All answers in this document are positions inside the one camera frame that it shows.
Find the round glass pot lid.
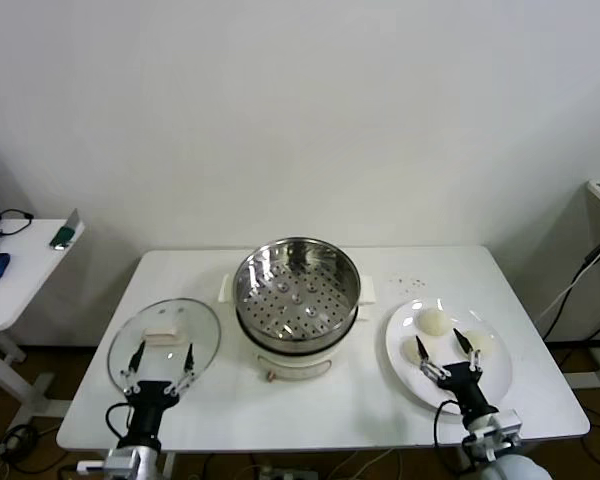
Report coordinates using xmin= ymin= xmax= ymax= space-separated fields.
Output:
xmin=106 ymin=297 xmax=223 ymax=400

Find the large white plate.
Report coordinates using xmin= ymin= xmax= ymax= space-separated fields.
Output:
xmin=384 ymin=298 xmax=515 ymax=412

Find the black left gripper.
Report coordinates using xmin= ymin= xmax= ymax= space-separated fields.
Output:
xmin=119 ymin=341 xmax=196 ymax=442

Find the white power cable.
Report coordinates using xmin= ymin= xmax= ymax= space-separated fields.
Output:
xmin=534 ymin=259 xmax=595 ymax=326

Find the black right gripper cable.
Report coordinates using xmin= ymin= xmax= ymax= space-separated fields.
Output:
xmin=432 ymin=397 xmax=470 ymax=480

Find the grey floor power strip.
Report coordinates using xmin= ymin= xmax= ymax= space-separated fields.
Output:
xmin=259 ymin=464 xmax=321 ymax=480

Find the green handled scraper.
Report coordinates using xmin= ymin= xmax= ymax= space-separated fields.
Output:
xmin=48 ymin=208 xmax=84 ymax=250

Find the white electric cooker base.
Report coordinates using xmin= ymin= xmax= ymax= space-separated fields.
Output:
xmin=219 ymin=272 xmax=379 ymax=384

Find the white side table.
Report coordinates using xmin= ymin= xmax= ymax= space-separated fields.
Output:
xmin=0 ymin=218 xmax=87 ymax=431

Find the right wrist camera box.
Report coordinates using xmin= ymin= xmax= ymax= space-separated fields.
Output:
xmin=495 ymin=408 xmax=524 ymax=445

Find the thin black cable loop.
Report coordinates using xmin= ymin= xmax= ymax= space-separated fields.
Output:
xmin=0 ymin=208 xmax=35 ymax=237

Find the white steamed baozi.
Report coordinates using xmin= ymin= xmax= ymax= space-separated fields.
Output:
xmin=403 ymin=337 xmax=431 ymax=365
xmin=462 ymin=329 xmax=496 ymax=357
xmin=416 ymin=308 xmax=451 ymax=335

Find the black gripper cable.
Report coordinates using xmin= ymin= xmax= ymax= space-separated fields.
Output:
xmin=432 ymin=397 xmax=470 ymax=480
xmin=104 ymin=402 xmax=137 ymax=447

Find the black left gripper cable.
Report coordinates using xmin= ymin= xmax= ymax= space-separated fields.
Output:
xmin=104 ymin=402 xmax=137 ymax=447

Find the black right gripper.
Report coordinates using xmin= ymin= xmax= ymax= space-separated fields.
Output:
xmin=414 ymin=327 xmax=499 ymax=422

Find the perforated steel steamer basket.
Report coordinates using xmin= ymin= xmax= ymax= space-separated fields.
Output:
xmin=232 ymin=236 xmax=362 ymax=342

